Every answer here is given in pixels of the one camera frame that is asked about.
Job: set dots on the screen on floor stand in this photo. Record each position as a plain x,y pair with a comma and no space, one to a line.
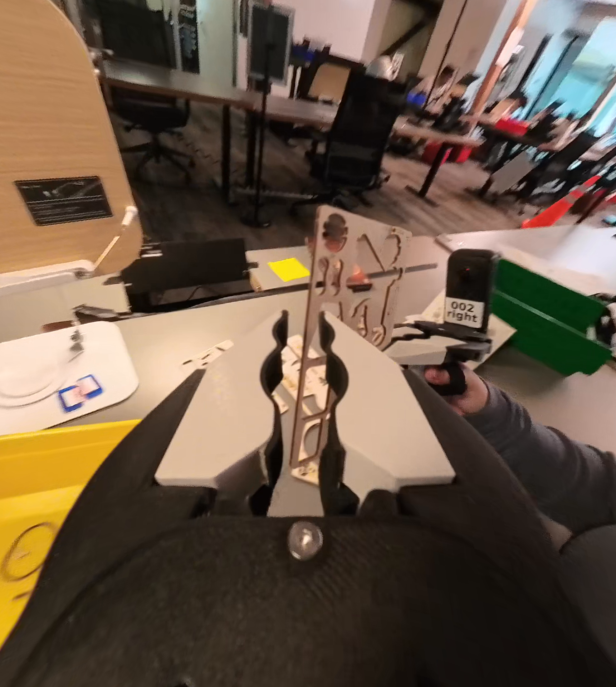
269,43

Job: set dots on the wooden panel with black label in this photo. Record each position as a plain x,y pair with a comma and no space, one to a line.
29,107

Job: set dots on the orange traffic cone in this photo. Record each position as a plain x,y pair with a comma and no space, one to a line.
560,206

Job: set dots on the black mesh office chair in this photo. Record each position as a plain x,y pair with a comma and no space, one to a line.
356,139

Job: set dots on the black box with white label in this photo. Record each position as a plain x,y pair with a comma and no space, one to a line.
190,268

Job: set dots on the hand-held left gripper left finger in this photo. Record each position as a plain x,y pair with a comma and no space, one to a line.
217,424

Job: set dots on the laser-cut wooden parts sheet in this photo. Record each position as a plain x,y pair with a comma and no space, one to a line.
380,252
206,355
294,375

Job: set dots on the blue-edged card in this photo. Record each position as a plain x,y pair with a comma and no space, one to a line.
88,386
69,399

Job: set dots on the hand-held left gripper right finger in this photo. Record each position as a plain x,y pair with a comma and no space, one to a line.
388,424

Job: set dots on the metal ruler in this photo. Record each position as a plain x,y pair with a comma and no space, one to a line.
420,267

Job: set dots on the yellow sticky note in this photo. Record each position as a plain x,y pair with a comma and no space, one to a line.
288,270

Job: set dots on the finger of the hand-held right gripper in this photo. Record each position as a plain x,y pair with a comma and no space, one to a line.
423,354

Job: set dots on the green plastic bin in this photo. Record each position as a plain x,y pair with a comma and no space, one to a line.
544,316

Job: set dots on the white stand frame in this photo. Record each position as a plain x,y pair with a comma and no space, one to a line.
18,276

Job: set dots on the person's right forearm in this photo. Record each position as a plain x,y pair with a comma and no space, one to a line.
555,467

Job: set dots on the long dark office table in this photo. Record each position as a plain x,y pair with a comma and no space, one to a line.
179,80

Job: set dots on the person's right hand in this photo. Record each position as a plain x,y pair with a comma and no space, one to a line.
474,394

